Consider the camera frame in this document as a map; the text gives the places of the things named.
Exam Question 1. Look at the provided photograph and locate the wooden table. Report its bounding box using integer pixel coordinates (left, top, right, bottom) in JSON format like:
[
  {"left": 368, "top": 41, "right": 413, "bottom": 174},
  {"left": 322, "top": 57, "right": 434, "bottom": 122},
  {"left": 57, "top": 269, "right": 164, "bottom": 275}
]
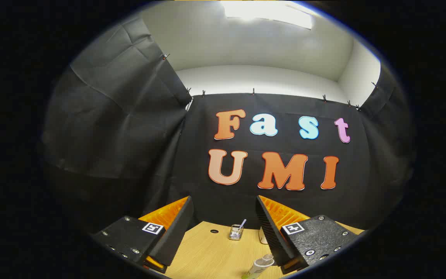
[{"left": 164, "top": 221, "right": 365, "bottom": 279}]

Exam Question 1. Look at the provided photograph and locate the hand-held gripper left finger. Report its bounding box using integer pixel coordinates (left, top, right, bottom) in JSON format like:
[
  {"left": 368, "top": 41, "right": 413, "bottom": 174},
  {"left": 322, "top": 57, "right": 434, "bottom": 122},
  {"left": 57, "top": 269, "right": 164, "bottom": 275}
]
[{"left": 91, "top": 196, "right": 195, "bottom": 274}]

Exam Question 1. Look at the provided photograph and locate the white green label juice bottle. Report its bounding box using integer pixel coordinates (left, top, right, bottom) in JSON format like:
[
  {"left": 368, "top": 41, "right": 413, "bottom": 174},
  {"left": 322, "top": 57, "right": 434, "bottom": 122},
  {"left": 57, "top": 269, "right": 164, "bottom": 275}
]
[{"left": 242, "top": 254, "right": 276, "bottom": 279}]

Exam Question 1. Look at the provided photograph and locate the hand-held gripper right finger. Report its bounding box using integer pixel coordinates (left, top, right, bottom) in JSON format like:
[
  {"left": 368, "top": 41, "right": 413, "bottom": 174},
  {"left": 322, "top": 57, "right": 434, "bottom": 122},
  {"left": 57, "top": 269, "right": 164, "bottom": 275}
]
[{"left": 256, "top": 195, "right": 369, "bottom": 276}]

